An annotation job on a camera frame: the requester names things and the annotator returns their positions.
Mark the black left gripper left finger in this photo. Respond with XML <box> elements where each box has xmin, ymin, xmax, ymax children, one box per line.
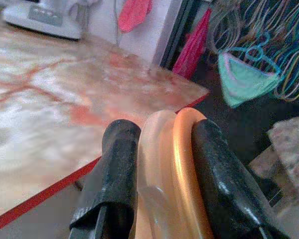
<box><xmin>69</xmin><ymin>119</ymin><xmax>142</xmax><ymax>239</ymax></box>

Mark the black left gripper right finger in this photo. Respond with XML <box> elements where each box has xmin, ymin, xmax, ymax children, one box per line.
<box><xmin>192</xmin><ymin>119</ymin><xmax>291</xmax><ymax>239</ymax></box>

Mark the orange lid food container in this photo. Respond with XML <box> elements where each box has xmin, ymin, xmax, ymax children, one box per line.
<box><xmin>133</xmin><ymin>107</ymin><xmax>215</xmax><ymax>239</ymax></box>

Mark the patterned cushion stool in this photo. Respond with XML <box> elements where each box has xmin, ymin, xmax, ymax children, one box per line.
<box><xmin>249</xmin><ymin>114</ymin><xmax>299</xmax><ymax>207</ymax></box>

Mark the teal triangular cloth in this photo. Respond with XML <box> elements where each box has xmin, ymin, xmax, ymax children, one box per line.
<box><xmin>218</xmin><ymin>48</ymin><xmax>281</xmax><ymax>109</ymax></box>

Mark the magenta hanging cloth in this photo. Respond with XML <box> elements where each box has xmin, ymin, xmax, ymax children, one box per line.
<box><xmin>173</xmin><ymin>8</ymin><xmax>212</xmax><ymax>79</ymax></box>

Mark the pink hanging cloth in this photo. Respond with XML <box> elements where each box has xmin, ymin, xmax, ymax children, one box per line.
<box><xmin>118</xmin><ymin>0</ymin><xmax>152</xmax><ymax>34</ymax></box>

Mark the white kitchen appliance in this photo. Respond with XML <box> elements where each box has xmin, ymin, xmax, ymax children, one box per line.
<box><xmin>2</xmin><ymin>0</ymin><xmax>82</xmax><ymax>40</ymax></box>

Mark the black door frame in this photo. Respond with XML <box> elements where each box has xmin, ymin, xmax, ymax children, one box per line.
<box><xmin>160</xmin><ymin>0</ymin><xmax>210</xmax><ymax>73</ymax></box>

